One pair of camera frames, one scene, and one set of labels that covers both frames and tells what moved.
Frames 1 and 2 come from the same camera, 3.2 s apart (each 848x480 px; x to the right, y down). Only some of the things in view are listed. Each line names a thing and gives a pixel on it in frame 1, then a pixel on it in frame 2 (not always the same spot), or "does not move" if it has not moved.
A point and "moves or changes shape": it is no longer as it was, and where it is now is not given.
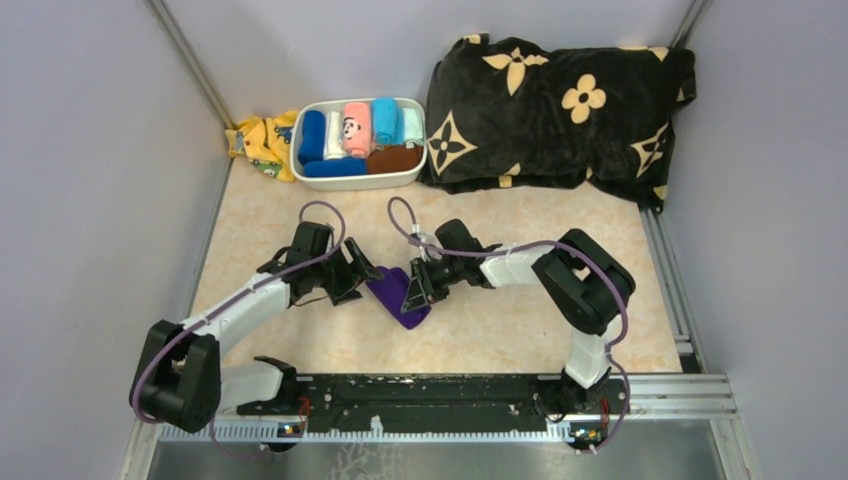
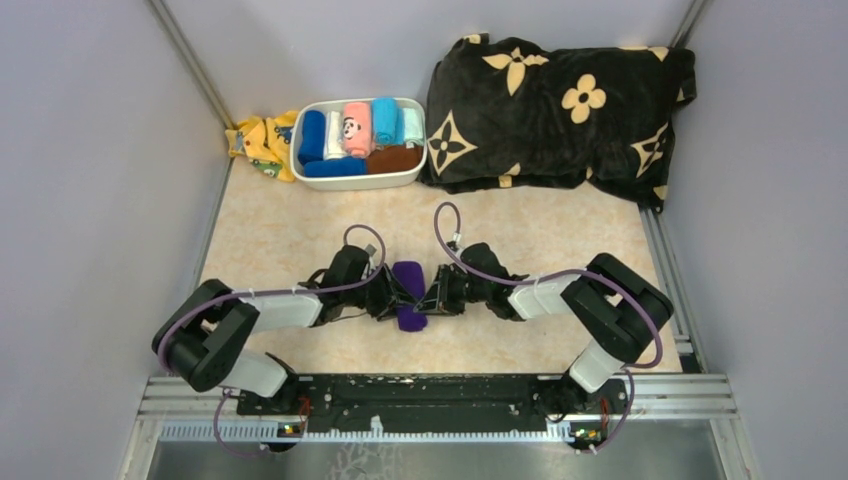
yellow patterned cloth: x=266 y=142 does not move
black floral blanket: x=512 y=114 does not move
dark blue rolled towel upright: x=313 y=140 does not move
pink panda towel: x=357 y=128 does not move
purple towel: x=391 y=290 moves or changes shape
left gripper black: x=358 y=270 → x=391 y=294
